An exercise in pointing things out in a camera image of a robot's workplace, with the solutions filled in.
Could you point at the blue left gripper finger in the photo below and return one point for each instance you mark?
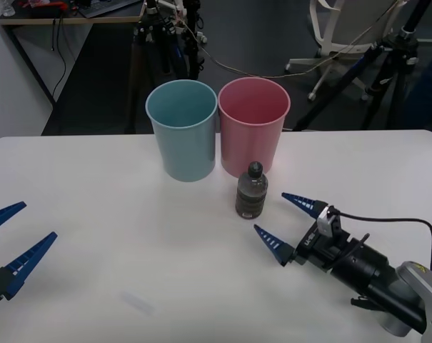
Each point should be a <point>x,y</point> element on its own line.
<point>5,214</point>
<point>26,264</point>

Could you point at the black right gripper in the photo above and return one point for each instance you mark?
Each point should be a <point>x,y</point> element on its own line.
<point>310,248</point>

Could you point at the small dark plastic bottle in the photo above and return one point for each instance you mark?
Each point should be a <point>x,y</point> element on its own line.
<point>251,196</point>

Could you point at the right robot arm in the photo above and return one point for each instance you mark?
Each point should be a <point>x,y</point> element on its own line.
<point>365,266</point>

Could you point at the pink plastic bin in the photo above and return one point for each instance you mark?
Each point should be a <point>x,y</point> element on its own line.
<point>251,143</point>

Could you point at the pale blue plastic bin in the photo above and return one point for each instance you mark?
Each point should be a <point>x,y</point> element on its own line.
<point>187,150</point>

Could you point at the dark desk with wooden edge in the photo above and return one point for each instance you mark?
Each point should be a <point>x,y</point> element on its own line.
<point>33,16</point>

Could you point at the white office chair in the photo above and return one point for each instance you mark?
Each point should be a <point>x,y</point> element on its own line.
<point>330,21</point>

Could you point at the black camera tripod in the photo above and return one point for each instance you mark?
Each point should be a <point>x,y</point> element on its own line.
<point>140,53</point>
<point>390,64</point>

